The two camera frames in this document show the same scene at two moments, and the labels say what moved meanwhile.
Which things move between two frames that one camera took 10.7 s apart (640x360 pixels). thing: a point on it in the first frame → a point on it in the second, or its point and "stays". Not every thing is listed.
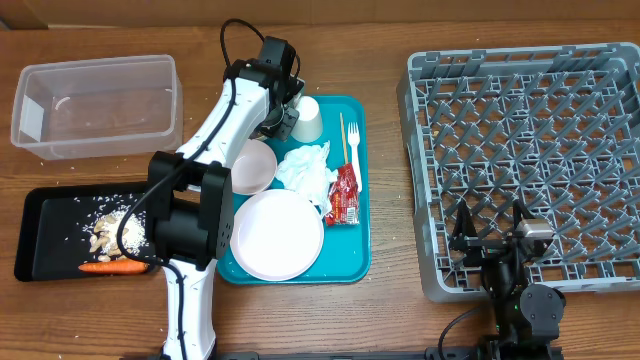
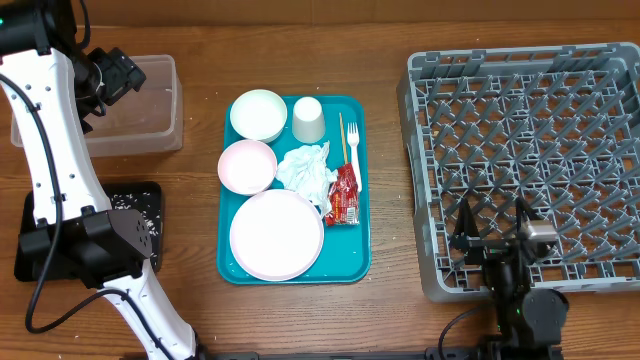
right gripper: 464,236 stays
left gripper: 283,129 → 122,73
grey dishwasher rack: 554,127 stays
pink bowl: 254,168 stays
